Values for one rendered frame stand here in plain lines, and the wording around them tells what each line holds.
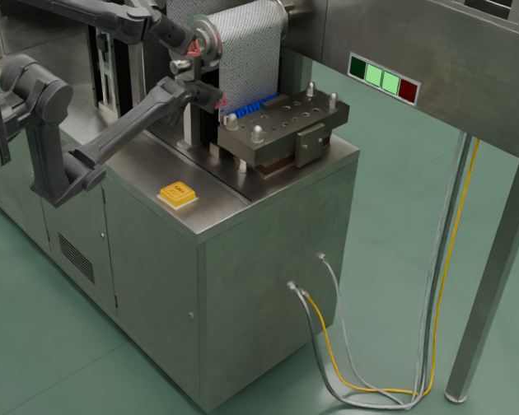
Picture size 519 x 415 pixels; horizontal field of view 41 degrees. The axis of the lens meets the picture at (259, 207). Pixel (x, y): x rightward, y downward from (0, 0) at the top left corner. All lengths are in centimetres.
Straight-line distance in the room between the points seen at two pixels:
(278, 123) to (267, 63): 20
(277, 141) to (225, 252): 35
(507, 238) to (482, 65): 59
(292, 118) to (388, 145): 197
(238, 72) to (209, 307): 69
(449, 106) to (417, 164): 199
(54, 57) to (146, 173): 87
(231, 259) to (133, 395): 82
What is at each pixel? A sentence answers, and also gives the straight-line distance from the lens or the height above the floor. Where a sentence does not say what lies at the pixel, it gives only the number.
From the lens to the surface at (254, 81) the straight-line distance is 210.
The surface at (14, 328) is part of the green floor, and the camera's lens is 291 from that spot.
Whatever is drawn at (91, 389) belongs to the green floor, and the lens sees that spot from 264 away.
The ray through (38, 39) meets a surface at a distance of 287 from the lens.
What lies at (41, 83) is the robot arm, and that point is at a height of 150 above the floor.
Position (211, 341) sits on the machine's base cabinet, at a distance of 214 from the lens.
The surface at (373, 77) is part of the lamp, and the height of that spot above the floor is 118.
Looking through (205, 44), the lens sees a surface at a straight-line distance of 196.
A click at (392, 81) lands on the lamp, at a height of 119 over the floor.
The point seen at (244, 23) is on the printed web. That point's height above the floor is 129.
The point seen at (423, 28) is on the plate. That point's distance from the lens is 188.
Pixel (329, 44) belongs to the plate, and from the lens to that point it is 211.
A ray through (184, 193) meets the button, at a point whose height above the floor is 92.
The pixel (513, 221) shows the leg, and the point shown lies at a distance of 213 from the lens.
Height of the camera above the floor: 205
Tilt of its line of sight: 37 degrees down
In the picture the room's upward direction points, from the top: 3 degrees clockwise
